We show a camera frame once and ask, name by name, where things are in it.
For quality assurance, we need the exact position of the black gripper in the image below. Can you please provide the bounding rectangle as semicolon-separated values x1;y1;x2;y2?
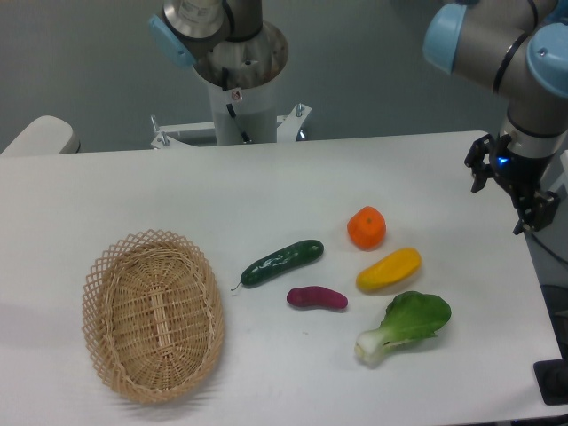
464;130;560;235

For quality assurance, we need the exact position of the green cucumber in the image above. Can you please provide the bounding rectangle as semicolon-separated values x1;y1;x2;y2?
232;239;325;291

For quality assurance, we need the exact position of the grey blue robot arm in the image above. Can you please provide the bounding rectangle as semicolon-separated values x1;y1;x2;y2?
148;1;567;233

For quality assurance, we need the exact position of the yellow mango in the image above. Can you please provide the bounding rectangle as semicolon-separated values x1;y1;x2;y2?
356;248;422;293

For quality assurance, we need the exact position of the orange tangerine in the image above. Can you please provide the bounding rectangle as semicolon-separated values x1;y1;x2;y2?
346;206;387;250

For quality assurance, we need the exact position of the green bok choy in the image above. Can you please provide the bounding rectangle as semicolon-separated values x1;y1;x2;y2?
354;291;452;366

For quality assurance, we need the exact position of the black device at table edge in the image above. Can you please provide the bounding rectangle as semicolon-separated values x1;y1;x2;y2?
533;359;567;406

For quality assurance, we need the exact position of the purple sweet potato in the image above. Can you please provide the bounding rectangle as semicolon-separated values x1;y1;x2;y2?
287;286;348;311

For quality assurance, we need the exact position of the woven wicker basket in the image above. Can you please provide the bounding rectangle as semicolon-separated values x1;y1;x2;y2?
82;230;225;404

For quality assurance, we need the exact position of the white chair armrest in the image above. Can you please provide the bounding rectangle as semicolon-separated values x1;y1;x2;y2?
1;115;81;158

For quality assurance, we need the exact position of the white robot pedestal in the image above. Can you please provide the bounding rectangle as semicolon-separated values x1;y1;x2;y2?
149;26;312;151

